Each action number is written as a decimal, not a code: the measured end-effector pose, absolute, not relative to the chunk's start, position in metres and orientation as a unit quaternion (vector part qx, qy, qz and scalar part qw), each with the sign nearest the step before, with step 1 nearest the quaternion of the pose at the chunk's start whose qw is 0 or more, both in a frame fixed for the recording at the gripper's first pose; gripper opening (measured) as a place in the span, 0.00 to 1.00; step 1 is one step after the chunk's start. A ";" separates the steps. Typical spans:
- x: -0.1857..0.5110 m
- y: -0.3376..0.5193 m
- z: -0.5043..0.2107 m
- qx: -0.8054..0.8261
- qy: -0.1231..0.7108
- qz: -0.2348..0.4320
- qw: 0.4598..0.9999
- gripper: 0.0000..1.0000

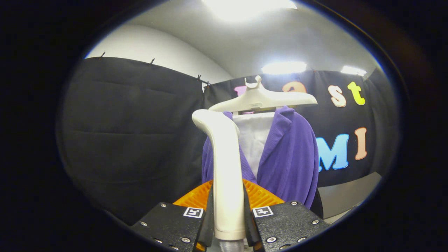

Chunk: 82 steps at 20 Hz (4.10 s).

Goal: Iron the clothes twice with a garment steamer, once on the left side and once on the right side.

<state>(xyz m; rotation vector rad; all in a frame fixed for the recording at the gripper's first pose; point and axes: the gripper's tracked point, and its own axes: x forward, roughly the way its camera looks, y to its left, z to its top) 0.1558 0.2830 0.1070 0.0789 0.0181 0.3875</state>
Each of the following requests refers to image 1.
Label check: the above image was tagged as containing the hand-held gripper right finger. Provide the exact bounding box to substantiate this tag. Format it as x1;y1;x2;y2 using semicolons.
242;178;329;252

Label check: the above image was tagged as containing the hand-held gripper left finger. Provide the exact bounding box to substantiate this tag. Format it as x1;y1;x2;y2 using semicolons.
132;180;214;252

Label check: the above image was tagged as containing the purple jacket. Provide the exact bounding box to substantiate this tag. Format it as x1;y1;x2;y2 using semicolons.
201;106;320;210

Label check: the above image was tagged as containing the white garment steamer head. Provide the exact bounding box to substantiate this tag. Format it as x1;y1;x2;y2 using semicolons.
192;109;247;241

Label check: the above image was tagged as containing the white clothes hanger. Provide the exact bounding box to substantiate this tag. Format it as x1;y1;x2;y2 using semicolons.
209;75;318;113

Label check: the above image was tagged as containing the grey cabinet with dark top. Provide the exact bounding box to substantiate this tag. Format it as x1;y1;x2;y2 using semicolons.
317;171;383;224

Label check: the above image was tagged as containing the white ironing pad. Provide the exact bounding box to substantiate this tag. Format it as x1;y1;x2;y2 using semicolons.
232;112;275;179

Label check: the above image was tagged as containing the ceiling light panel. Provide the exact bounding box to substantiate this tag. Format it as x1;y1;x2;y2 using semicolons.
261;62;308;75
341;65;367;76

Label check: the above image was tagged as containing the large ceiling light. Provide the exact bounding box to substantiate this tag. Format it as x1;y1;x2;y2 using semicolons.
201;0;298;21

